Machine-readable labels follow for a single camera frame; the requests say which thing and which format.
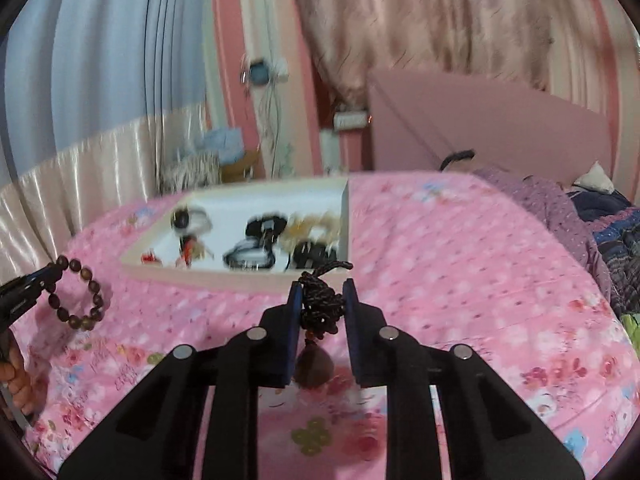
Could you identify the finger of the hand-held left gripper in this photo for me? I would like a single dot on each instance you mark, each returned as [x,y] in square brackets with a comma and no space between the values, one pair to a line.
[25,292]

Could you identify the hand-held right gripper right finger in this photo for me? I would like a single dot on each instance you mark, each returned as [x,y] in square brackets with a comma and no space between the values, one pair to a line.
[352,340]

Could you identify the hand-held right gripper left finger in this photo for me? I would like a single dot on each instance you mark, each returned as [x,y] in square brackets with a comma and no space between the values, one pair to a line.
[294,350]

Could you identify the white tray box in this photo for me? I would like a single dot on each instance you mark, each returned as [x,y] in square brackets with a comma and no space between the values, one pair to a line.
[225,215]

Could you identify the person's left hand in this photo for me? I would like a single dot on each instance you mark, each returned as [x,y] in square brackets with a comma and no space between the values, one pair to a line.
[22,385]

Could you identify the pink printed bed sheet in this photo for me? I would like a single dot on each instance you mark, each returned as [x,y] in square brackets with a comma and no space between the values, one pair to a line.
[450,285]

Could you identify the small red ornament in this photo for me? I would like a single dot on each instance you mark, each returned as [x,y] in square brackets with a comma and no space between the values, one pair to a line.
[148,258]

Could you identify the black hair scrunchie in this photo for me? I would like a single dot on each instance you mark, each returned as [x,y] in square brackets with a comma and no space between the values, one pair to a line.
[262,225]

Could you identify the red tassel charm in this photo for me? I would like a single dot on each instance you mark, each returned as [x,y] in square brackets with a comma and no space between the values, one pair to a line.
[189,252]

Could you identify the cream satin curtain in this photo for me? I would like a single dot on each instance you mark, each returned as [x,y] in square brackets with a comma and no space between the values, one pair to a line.
[100,170]

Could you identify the black white bead accessory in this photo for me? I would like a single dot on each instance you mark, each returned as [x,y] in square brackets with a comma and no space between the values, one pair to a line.
[182,220]

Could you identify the brown cardboard box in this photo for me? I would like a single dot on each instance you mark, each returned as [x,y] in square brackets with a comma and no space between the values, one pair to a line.
[242,167]

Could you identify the zebra print bag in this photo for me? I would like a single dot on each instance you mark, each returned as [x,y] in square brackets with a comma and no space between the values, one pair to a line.
[192,172]

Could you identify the blue gift bag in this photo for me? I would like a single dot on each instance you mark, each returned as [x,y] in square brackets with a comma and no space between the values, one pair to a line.
[222,142]

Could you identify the white power strip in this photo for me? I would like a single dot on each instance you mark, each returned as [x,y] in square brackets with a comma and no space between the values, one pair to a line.
[350,120]

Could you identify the purple dotted blanket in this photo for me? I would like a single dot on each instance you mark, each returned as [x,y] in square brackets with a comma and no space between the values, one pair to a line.
[550,205]

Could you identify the pale blue curtain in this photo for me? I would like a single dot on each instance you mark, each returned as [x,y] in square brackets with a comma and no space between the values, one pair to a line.
[90,60]

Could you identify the pink headboard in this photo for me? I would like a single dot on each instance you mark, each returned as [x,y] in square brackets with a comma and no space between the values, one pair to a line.
[500,125]

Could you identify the green cloth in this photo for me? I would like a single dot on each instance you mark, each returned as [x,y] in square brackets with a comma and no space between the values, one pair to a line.
[632,332]

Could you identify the blue charger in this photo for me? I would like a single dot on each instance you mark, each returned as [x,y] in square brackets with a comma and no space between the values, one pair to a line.
[259,71]

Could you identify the dark blue quilt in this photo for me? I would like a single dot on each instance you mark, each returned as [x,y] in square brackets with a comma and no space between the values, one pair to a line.
[615,230]

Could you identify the white pillow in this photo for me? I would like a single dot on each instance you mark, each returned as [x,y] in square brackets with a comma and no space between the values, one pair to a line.
[595,177]

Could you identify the pink patterned curtain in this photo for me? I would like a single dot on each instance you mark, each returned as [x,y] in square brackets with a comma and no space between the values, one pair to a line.
[425,10]

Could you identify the white wall socket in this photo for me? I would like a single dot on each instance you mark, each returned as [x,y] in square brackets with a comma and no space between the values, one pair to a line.
[280,70]

